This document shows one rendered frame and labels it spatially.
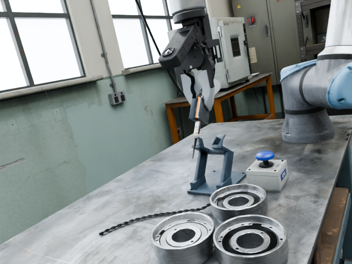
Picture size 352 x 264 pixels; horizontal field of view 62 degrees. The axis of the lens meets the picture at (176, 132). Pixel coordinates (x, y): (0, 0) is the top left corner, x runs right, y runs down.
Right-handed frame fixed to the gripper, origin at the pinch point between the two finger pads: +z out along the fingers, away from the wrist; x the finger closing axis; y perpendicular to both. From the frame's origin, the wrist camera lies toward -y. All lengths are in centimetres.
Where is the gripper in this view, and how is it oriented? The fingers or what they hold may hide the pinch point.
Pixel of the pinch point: (200, 106)
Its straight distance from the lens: 67.0
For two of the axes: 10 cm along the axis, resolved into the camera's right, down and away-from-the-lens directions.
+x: -7.8, 0.2, 6.3
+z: 2.0, 9.6, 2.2
